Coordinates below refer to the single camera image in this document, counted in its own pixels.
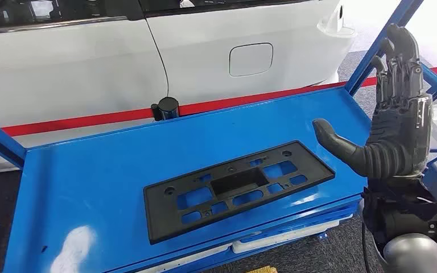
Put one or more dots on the black cylinder post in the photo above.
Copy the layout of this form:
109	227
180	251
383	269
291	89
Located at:
167	109

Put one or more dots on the white fuel filler flap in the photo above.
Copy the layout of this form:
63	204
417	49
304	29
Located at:
250	60

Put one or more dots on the blue metal shelf cart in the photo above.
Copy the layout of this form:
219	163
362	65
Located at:
90	181

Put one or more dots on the white car body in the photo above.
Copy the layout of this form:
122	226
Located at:
71	68

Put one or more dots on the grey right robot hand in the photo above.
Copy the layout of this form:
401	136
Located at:
403	128

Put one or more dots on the yellow floor tape square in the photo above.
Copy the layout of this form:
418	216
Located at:
262	269

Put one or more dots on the black plastic plate bracket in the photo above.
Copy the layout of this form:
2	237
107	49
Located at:
316	169

